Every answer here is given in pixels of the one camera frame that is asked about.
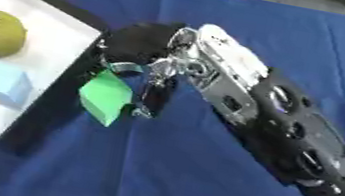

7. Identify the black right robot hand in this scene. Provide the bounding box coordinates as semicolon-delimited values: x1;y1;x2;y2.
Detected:
83;8;201;126

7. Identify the green block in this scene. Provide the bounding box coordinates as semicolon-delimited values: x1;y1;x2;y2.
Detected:
72;64;140;132

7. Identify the black box with white inside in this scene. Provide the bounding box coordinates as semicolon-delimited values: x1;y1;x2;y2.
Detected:
0;0;119;167

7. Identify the light blue cube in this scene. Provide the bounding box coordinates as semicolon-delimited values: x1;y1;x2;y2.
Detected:
0;63;37;111

